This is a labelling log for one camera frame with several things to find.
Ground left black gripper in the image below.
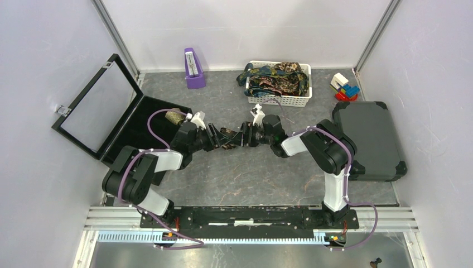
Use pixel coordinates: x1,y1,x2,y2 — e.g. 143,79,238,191
190,123,230,153

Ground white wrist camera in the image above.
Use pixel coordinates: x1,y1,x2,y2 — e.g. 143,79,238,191
250,104,266,127
186,111,206,130

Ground black gold floral tie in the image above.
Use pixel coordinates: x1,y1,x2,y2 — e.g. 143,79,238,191
220,127,237,138

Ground black display box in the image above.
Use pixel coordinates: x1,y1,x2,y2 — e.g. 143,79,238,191
52,54,192,165

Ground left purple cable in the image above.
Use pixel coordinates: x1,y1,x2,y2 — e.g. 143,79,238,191
117,108,205,250

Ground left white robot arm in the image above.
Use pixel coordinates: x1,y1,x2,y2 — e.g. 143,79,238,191
102,122,238,228

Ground dark grey hard case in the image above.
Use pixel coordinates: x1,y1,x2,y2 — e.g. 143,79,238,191
332,101,408,182

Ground purple metronome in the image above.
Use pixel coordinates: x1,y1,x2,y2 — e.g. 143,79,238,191
184,47,206,89

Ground purple cable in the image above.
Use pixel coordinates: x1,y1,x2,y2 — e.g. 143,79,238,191
260,97,379,251
117,108,205,250

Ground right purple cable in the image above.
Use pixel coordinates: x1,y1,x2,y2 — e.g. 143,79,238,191
260,97,379,251

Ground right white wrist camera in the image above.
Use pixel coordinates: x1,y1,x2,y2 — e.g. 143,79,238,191
250,104,266,127

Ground white perforated basket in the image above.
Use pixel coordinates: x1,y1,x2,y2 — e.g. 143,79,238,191
245,60,312,107

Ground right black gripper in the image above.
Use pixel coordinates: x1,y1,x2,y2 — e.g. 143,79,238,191
228,122,273,149

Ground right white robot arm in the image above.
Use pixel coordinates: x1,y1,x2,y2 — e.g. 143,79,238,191
220,114,357,228

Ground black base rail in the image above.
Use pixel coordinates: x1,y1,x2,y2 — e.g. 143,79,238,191
160,205,360,240

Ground small black knob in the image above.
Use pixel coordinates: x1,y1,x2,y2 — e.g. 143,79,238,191
369,257,382,268

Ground rolled gold tie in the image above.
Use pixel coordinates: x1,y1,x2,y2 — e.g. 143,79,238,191
165,108,187,126

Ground pile of patterned ties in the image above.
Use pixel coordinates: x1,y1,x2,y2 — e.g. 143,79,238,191
236,62,310,98

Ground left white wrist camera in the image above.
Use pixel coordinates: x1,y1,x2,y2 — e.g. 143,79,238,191
186,111,206,130

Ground colourful toy blocks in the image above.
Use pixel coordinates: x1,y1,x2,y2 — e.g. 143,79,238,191
330,73,360,102

